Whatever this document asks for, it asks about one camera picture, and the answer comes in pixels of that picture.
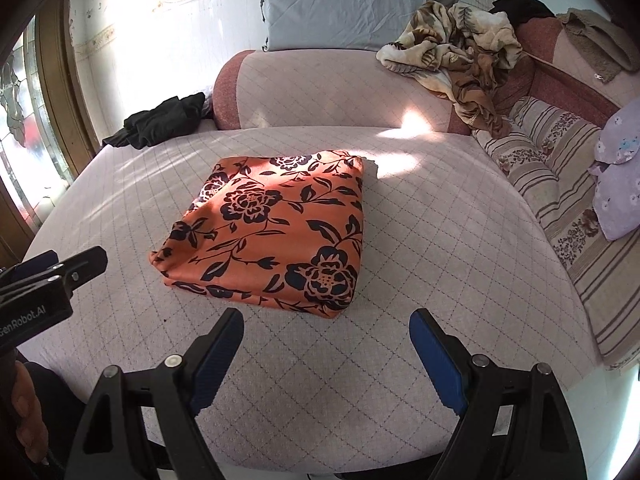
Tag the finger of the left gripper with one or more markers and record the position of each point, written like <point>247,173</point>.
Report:
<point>29,267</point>
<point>73,272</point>

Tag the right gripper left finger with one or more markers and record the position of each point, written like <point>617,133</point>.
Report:
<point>111,440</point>

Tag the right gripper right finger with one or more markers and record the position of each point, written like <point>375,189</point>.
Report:
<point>513,424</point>

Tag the orange black floral garment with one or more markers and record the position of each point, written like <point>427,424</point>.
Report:
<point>281,232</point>

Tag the person left hand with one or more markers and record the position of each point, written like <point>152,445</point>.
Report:
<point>31,431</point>

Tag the lilac floral pillow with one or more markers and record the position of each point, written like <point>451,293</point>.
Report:
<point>616,200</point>

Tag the pink quilted sofa backrest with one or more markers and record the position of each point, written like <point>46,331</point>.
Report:
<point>294,88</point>

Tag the striped floral cushion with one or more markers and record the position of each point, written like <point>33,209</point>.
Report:
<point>546,158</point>

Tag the grey pillow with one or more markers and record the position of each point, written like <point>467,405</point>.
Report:
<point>336,24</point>

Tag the beige floral blanket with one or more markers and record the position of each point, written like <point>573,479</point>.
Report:
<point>460,53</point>

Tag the khaki garment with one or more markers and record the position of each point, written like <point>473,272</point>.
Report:
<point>606,47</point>

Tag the black cloth on backrest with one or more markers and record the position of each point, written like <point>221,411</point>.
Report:
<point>520,12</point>

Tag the wooden window frame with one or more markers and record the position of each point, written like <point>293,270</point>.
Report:
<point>47,137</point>

